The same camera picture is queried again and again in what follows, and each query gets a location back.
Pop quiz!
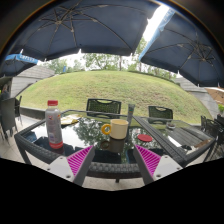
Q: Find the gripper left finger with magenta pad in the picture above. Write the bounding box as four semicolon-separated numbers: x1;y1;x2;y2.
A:
46;145;95;186

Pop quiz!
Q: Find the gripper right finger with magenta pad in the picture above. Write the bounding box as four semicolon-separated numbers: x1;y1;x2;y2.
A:
133;145;182;185

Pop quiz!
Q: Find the red round coaster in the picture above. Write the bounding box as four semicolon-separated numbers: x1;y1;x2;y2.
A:
137;134;153;142

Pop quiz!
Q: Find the glass-top wicker table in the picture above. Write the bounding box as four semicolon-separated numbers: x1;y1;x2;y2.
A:
14;110;159;181
134;116;215;166

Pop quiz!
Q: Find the small round ashtray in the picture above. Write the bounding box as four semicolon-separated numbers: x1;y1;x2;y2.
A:
166;122;176;130

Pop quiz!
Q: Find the yellow item on table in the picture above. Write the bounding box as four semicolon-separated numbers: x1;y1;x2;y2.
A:
61;116;78;125

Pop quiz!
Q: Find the dark wicker chair right-centre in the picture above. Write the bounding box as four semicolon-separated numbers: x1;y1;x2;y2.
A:
148;105;173;119

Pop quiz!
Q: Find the plastic bottle with red cap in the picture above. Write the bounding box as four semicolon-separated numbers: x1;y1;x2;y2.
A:
45;100;63;149

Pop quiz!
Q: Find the grey parasol pole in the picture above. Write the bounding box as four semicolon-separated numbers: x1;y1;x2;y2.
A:
127;104;135;125

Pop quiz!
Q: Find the dark wicker chair left-centre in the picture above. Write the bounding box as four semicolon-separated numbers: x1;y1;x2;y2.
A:
86;98;121;118

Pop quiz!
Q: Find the dark chair far right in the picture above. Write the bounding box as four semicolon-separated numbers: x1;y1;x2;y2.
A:
201;116;224;145

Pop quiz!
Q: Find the dark chair far left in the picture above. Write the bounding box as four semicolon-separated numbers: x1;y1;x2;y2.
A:
0;98;21;139

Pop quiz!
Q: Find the small blue parasol far left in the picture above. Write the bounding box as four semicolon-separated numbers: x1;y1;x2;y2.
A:
0;54;38;77

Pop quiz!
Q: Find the large blue parasol right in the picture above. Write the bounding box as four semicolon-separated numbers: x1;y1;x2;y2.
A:
139;9;224;88

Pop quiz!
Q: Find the large blue parasol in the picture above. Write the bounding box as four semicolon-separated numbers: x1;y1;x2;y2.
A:
139;9;224;88
6;0;158;61

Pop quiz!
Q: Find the large blue parasol left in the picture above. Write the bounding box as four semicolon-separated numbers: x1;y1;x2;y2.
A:
6;0;158;61

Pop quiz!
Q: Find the cream mug with yellow handle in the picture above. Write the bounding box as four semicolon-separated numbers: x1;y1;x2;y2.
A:
101;119;128;140

